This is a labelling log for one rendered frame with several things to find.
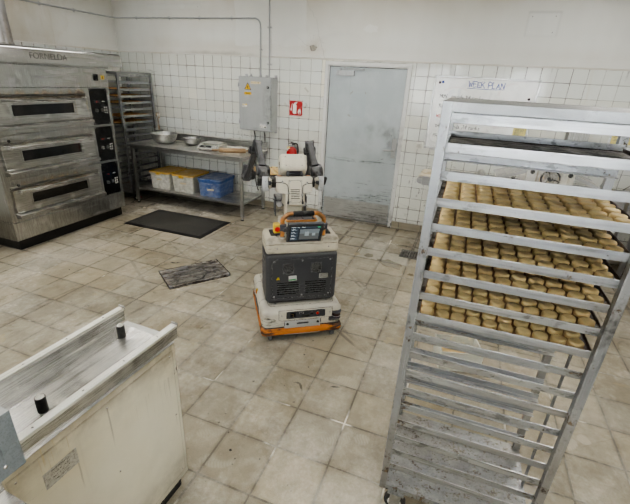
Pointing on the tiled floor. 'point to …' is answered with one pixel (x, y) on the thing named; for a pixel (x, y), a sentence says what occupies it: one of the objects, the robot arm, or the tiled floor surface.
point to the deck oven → (45, 143)
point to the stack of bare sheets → (176, 277)
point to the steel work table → (203, 157)
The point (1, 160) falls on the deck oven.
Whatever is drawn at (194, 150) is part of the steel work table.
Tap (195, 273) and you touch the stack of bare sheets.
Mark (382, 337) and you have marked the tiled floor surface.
